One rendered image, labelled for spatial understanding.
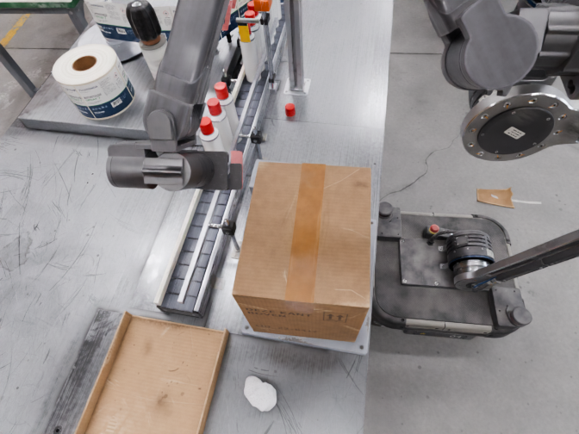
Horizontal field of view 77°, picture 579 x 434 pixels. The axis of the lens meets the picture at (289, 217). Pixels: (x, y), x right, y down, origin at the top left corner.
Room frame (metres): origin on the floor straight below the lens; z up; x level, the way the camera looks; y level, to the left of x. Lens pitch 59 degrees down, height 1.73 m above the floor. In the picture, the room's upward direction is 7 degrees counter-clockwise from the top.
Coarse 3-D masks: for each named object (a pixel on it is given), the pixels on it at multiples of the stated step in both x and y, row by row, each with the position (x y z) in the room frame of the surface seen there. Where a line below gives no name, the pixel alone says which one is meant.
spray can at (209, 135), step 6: (204, 120) 0.70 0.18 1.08; (210, 120) 0.69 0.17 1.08; (204, 126) 0.68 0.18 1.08; (210, 126) 0.68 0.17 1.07; (204, 132) 0.68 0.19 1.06; (210, 132) 0.68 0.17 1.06; (216, 132) 0.69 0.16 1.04; (204, 138) 0.67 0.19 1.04; (210, 138) 0.67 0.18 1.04; (216, 138) 0.68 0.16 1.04; (204, 144) 0.67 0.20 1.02; (210, 144) 0.67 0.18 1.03; (216, 144) 0.67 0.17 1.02; (222, 144) 0.70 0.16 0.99; (210, 150) 0.67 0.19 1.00; (216, 150) 0.67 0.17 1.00; (222, 150) 0.68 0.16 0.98; (228, 174) 0.68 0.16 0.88
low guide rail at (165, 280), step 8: (240, 72) 1.09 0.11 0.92; (240, 80) 1.05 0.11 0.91; (200, 192) 0.61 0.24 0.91; (192, 200) 0.58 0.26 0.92; (192, 208) 0.55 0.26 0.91; (192, 216) 0.53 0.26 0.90; (184, 224) 0.50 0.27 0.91; (184, 232) 0.48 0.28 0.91; (176, 248) 0.44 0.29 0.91; (176, 256) 0.42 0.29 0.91; (168, 264) 0.39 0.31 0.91; (168, 272) 0.37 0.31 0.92; (168, 280) 0.36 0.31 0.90; (160, 288) 0.33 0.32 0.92; (160, 296) 0.31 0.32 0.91; (160, 304) 0.30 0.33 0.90
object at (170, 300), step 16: (272, 48) 1.25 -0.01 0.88; (240, 96) 1.01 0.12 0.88; (256, 96) 1.00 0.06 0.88; (240, 112) 0.93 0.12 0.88; (256, 112) 0.94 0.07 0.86; (240, 144) 0.79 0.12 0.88; (208, 192) 0.62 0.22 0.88; (224, 192) 0.62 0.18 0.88; (208, 208) 0.57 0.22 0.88; (224, 208) 0.56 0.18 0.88; (192, 224) 0.52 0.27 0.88; (192, 240) 0.47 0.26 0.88; (208, 240) 0.47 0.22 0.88; (192, 256) 0.43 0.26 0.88; (208, 256) 0.42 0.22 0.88; (176, 272) 0.39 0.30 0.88; (176, 288) 0.34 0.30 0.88; (192, 288) 0.34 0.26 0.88; (176, 304) 0.30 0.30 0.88; (192, 304) 0.30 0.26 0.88
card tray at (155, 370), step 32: (128, 320) 0.29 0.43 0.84; (160, 320) 0.28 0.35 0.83; (128, 352) 0.21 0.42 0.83; (160, 352) 0.20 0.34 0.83; (192, 352) 0.19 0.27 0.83; (96, 384) 0.14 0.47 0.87; (128, 384) 0.14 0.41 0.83; (160, 384) 0.13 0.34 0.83; (192, 384) 0.12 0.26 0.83; (96, 416) 0.08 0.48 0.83; (128, 416) 0.08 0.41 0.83; (160, 416) 0.07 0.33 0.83; (192, 416) 0.06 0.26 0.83
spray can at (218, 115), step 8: (208, 104) 0.75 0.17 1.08; (216, 104) 0.75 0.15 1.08; (216, 112) 0.74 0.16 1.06; (224, 112) 0.76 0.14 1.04; (216, 120) 0.74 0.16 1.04; (224, 120) 0.74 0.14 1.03; (224, 128) 0.74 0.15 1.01; (224, 136) 0.73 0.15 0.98; (232, 136) 0.75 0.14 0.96; (224, 144) 0.73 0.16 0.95
